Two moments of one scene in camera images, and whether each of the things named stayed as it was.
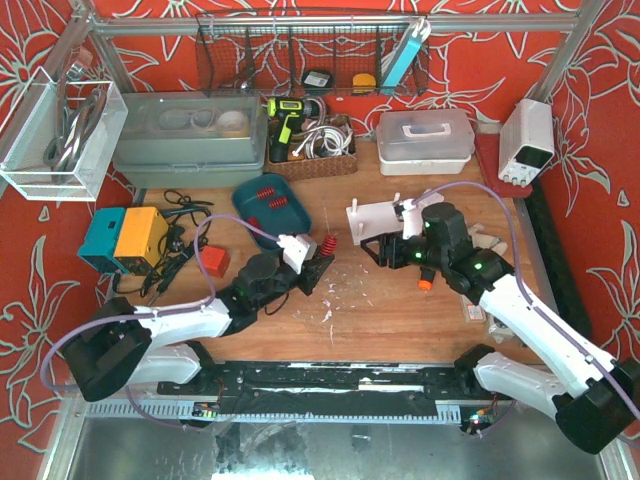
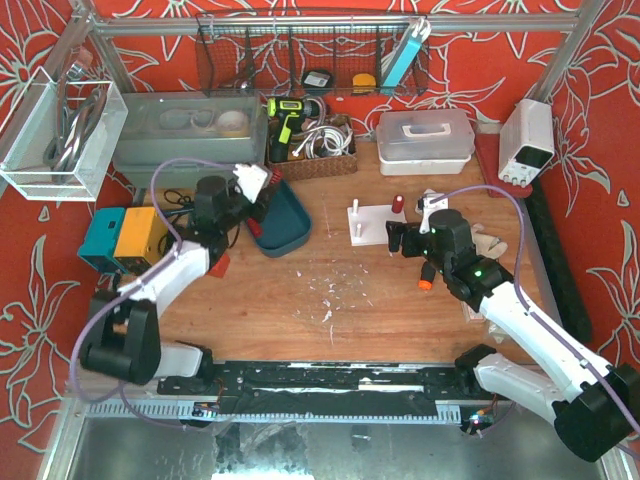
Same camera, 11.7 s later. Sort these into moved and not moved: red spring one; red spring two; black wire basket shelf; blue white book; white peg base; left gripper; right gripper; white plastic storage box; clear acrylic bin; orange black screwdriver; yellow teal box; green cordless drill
Moved: left gripper; red spring two; red spring one; right gripper
Not moved: orange black screwdriver; green cordless drill; white peg base; clear acrylic bin; black wire basket shelf; yellow teal box; white plastic storage box; blue white book
